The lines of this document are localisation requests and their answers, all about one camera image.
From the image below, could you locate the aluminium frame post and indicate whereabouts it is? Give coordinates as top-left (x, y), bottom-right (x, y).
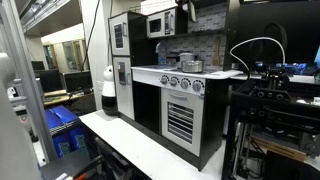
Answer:
top-left (0, 0), bottom-right (57, 163)

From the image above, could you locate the wooden spatula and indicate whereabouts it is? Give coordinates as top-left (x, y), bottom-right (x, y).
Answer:
top-left (212, 36), bottom-right (221, 66)

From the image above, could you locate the white cable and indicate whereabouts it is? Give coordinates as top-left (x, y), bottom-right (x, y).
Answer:
top-left (229, 36), bottom-right (287, 73)

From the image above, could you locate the toy microwave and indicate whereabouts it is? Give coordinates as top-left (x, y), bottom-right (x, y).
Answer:
top-left (147, 9), bottom-right (176, 38)

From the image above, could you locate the grey toy coffee maker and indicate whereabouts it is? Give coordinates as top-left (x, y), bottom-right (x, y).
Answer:
top-left (179, 52), bottom-right (195, 63)

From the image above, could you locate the white and black robot speaker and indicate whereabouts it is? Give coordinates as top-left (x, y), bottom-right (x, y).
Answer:
top-left (102, 65), bottom-right (118, 116)

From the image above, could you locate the black computer monitor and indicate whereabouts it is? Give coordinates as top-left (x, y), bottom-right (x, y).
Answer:
top-left (63, 71), bottom-right (93, 93)

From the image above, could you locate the steel pot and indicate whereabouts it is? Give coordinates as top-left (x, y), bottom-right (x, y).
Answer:
top-left (181, 60), bottom-right (204, 73)

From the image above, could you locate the toy kitchen playset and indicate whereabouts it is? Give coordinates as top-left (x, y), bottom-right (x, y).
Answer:
top-left (109, 7), bottom-right (228, 170)

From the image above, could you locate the blue storage box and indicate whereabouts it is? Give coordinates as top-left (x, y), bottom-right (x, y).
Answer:
top-left (45, 106), bottom-right (79, 131)

